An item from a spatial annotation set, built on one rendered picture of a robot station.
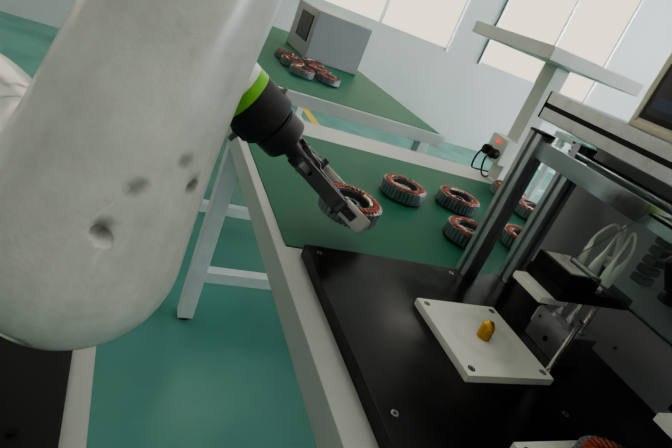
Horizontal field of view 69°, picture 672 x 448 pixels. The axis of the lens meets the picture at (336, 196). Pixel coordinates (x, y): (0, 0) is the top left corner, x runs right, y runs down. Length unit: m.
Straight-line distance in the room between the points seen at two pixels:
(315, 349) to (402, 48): 5.03
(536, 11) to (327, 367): 5.88
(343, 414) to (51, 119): 0.42
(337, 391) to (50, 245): 0.39
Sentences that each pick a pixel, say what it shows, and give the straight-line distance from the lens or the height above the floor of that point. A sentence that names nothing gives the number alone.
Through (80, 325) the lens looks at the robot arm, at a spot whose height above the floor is 0.93.
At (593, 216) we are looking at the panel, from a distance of 0.97.
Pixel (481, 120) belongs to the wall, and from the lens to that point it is 6.32.
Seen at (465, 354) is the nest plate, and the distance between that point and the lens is 0.70.
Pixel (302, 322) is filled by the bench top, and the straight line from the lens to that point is 0.66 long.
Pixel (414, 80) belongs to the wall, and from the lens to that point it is 5.69.
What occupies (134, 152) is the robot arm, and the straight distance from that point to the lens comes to 0.27.
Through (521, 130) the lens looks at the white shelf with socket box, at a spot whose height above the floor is 0.95.
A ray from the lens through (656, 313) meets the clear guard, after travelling 0.43.
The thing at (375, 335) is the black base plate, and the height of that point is 0.77.
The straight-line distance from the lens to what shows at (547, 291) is 0.74.
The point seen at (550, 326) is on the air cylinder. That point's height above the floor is 0.81.
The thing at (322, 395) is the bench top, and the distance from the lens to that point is 0.59.
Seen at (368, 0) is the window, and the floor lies 1.15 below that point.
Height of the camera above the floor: 1.13
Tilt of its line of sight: 21 degrees down
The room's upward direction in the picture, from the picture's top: 22 degrees clockwise
